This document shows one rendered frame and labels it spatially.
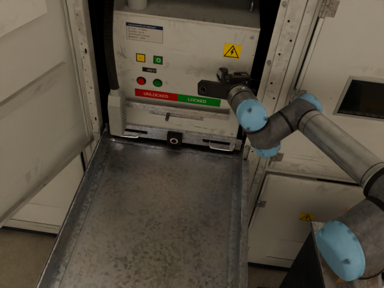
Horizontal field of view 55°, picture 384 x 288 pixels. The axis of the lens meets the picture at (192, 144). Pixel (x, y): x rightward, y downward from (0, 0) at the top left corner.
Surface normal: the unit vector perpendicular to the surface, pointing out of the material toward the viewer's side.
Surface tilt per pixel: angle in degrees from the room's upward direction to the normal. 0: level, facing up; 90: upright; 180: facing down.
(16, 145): 90
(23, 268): 0
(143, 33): 90
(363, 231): 26
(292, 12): 90
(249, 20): 0
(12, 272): 0
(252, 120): 75
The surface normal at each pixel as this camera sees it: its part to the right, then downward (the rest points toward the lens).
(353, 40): -0.12, 0.70
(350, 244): -0.27, -0.36
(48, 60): 0.88, 0.38
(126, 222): 0.07, -0.70
